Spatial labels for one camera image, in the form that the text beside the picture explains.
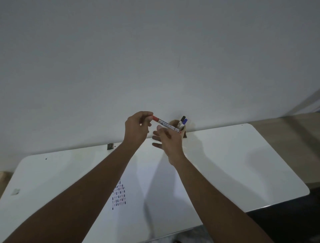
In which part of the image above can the person's left forearm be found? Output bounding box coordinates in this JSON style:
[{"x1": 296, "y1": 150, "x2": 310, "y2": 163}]
[{"x1": 2, "y1": 143, "x2": 140, "y2": 243}]

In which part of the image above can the person's right forearm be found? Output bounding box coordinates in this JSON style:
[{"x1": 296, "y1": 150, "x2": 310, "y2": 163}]
[{"x1": 172, "y1": 154, "x2": 274, "y2": 243}]

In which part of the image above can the person's right hand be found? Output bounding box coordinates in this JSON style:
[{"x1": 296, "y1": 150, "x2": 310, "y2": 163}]
[{"x1": 152, "y1": 125, "x2": 186, "y2": 167}]

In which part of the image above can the wooden pen holder cup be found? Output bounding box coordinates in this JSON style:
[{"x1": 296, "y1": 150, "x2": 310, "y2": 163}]
[{"x1": 169, "y1": 119, "x2": 187, "y2": 138}]

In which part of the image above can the red marker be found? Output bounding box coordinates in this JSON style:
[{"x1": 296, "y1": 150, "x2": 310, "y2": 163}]
[{"x1": 152, "y1": 116, "x2": 181, "y2": 133}]

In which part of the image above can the person's left hand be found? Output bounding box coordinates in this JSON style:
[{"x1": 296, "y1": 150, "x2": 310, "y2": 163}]
[{"x1": 122, "y1": 111, "x2": 154, "y2": 148}]

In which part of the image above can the white paper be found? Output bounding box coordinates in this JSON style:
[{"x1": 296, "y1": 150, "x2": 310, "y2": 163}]
[{"x1": 82, "y1": 140, "x2": 203, "y2": 243}]

